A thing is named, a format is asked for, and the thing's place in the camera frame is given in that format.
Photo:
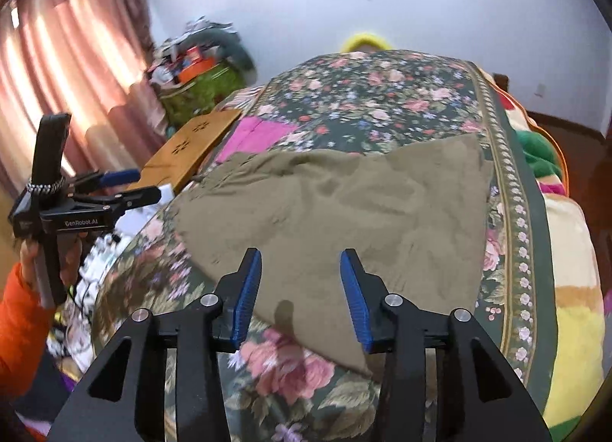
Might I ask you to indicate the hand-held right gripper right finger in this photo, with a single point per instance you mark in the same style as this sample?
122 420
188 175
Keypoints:
354 291

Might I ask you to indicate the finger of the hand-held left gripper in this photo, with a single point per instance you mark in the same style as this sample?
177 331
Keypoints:
141 196
119 177

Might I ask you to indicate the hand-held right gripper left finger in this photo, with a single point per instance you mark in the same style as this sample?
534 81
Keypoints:
248 291

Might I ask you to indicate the olive pants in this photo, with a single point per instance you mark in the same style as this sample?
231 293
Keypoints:
334 203

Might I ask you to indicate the person's left forearm orange sleeve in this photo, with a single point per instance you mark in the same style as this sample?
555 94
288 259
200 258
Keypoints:
21 327

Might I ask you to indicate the person's left hand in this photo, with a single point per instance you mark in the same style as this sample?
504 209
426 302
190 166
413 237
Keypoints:
71 258

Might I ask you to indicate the white sheet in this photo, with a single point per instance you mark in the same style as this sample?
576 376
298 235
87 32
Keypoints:
143 220

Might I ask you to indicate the wooden board with cutouts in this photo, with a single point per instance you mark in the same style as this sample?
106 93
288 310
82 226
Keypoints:
191 145

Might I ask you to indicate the green patterned bag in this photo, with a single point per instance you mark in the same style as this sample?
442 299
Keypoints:
201 93

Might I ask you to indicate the pink curtain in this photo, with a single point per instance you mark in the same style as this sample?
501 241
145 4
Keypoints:
71 64

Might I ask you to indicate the orange box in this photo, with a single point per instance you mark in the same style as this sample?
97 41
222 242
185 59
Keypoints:
193 70

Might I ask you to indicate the pink cloth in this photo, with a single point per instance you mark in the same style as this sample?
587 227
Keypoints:
258 136

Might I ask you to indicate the grey-green plush cloth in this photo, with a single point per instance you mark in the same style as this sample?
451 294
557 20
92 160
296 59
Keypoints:
234 47

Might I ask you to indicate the floral bedspread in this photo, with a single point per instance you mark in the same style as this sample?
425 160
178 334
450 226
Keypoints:
373 102

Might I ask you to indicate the colourful fleece blanket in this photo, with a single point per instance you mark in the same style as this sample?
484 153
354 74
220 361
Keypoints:
571 251

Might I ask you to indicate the yellow plush item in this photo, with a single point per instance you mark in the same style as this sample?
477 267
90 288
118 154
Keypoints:
366 39

